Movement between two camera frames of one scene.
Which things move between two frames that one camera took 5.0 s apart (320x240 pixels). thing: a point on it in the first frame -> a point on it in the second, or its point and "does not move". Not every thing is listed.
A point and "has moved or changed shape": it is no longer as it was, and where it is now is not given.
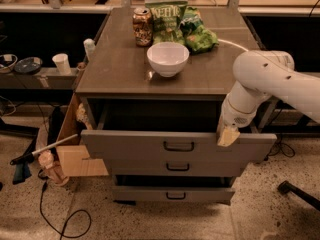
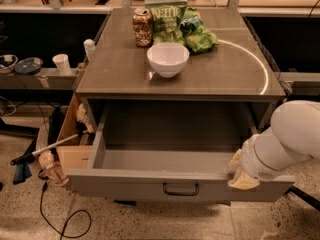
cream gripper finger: [220, 125] -> [234, 164]
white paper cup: [63, 64] does not move
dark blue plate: [28, 65] does not move
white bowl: [168, 59] does not move
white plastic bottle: [90, 48] does not move
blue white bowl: [7, 62] does not move
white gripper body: [232, 116] -> [252, 159]
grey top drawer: [153, 129] has moved or changed shape
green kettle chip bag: [167, 14] does not move
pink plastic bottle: [46, 160] does not move
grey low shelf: [43, 79] does not move
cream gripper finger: [229, 136] -> [243, 181]
